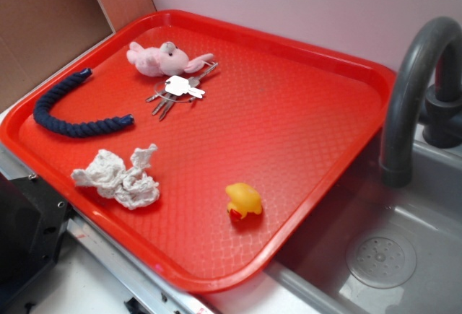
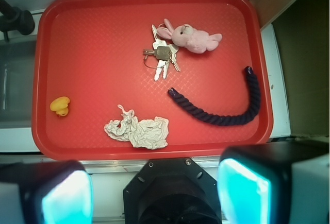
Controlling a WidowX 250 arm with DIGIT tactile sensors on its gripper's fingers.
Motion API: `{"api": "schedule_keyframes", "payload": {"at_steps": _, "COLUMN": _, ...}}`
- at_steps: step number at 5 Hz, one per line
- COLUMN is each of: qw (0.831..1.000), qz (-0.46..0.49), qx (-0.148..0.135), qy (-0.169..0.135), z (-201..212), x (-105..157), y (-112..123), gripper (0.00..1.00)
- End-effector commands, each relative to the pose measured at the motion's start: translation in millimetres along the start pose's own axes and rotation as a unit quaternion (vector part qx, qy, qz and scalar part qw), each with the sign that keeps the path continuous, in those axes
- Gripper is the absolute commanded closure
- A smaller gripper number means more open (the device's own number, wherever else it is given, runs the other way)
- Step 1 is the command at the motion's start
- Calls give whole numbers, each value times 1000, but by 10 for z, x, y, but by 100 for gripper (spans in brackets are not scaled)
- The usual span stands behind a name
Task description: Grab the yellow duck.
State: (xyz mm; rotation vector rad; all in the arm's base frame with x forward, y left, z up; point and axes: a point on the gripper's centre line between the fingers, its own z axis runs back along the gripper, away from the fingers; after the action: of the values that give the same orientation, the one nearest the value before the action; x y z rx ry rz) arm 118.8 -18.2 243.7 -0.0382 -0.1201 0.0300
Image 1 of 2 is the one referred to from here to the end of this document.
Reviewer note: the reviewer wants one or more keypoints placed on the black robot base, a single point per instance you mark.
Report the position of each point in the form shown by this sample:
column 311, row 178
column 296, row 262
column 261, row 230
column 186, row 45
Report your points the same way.
column 33, row 219

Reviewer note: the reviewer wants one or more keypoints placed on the sink drain strainer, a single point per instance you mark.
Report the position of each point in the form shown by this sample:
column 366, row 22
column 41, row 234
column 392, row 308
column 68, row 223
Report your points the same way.
column 381, row 259

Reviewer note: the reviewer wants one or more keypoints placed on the red plastic tray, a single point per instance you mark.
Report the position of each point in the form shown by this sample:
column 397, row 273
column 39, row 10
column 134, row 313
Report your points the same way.
column 284, row 117

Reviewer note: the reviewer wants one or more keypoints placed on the brown cardboard panel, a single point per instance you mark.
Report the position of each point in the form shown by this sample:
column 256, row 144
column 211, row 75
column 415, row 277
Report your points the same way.
column 40, row 37

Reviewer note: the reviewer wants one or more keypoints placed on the grey plastic sink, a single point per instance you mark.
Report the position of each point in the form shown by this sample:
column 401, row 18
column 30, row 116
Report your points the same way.
column 427, row 212

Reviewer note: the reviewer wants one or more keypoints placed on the pink plush toy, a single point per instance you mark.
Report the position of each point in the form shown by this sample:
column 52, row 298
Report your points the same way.
column 167, row 60

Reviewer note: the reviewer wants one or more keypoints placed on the silver key bunch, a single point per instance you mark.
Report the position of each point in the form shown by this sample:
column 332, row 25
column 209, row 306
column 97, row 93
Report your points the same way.
column 178, row 90

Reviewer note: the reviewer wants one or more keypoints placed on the grey curved faucet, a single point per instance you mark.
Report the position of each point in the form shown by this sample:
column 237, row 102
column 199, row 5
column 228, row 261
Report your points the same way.
column 427, row 90

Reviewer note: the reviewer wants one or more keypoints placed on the crumpled white cloth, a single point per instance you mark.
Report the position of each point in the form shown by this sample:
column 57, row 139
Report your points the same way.
column 131, row 187

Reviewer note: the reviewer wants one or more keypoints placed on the yellow rubber duck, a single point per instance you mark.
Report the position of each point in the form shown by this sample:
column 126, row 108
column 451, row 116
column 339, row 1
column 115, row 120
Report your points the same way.
column 244, row 200

